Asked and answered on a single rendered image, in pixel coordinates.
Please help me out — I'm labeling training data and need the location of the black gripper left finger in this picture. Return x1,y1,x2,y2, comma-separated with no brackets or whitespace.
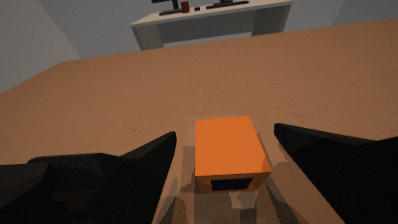
27,131,177,224

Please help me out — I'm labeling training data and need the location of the orange block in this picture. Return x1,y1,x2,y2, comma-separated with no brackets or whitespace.
195,115,272,194

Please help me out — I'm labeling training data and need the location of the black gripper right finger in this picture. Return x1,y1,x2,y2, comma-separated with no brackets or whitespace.
274,123,398,224

